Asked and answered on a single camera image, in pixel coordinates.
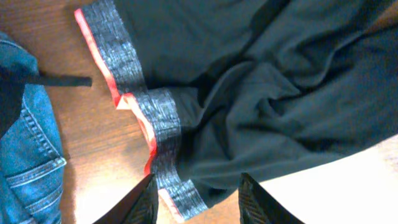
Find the black leggings with red waistband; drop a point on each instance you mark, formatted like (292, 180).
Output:
(264, 87)

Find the black garment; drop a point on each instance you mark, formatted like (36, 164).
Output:
(13, 83)

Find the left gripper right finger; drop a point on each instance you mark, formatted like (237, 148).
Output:
(257, 206)

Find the blue denim jeans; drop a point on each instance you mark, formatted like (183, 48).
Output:
(32, 158)

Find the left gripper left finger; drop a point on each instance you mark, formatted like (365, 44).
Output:
(139, 206)

